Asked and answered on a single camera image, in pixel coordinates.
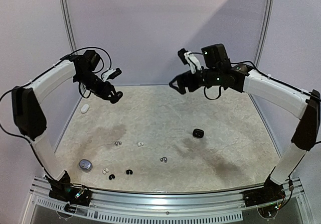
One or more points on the glossy black earbud charging case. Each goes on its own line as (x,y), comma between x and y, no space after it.
(198,133)

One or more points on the small black case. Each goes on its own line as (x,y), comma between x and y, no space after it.
(118,95)

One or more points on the silver blue charging case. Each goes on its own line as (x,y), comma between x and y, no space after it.
(85,165)

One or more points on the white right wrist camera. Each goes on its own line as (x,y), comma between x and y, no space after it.
(188,58)

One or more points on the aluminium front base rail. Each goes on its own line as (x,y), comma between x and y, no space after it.
(293,208)

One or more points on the black ring earbud left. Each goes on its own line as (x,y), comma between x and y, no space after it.
(111,177)

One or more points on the white earbud lower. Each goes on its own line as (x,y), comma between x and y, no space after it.
(105,171)

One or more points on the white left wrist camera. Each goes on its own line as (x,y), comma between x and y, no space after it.
(110,74)

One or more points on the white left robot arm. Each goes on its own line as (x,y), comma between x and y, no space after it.
(27,101)

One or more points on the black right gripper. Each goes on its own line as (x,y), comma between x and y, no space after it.
(186,81)

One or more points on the white perforated cable tray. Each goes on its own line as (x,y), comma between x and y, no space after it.
(121,217)

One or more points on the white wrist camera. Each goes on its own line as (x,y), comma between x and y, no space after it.
(110,74)
(188,58)

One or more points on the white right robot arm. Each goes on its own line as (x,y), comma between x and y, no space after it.
(244,77)

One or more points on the black ring earbud right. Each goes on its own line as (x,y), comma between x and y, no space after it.
(129,172)

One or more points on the aluminium right corner post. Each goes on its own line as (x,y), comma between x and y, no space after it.
(263,31)

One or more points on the aluminium left corner post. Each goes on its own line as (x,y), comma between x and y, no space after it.
(68,27)

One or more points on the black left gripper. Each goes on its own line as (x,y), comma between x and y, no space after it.
(104,93)

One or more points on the black ring earbud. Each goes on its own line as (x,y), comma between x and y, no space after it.
(129,172)
(111,177)

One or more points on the silver earbud right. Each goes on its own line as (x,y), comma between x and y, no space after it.
(164,159)

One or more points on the aluminium corner post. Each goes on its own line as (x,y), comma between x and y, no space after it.
(68,27)
(263,31)

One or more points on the white oval charging case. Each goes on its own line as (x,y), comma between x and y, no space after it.
(84,109)

